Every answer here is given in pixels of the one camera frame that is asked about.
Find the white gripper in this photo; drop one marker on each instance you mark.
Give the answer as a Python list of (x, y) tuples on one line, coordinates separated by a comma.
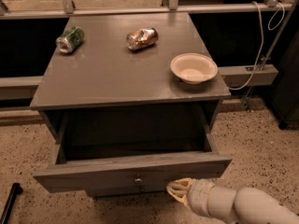
[(201, 193)]

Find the grey top drawer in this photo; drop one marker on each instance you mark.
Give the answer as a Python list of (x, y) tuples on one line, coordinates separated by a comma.
[(111, 147)]

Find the silver drawer knob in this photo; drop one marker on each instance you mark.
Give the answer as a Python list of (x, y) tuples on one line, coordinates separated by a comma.
[(138, 180)]

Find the lower drawer front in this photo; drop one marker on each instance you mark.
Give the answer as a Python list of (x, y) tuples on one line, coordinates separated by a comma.
[(94, 193)]

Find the white paper bowl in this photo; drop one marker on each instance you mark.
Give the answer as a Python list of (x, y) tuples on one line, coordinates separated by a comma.
[(193, 68)]

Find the grey wooden nightstand cabinet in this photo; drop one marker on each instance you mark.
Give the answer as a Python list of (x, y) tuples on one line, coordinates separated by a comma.
[(104, 73)]

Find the black leg lower left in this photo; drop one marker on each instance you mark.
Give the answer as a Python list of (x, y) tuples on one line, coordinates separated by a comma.
[(15, 190)]

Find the green crushed soda can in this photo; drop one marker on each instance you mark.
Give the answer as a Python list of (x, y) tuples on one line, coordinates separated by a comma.
[(70, 39)]

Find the grey metal railing frame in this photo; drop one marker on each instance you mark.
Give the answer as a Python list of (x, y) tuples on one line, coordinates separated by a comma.
[(45, 9)]

